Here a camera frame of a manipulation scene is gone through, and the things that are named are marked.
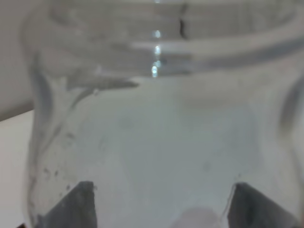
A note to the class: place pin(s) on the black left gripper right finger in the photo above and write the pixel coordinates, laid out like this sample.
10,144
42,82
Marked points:
250,208

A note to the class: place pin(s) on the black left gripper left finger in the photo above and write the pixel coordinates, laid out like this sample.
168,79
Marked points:
75,210

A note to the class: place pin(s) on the clear plastic water bottle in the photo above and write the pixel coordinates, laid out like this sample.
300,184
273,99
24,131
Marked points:
165,105

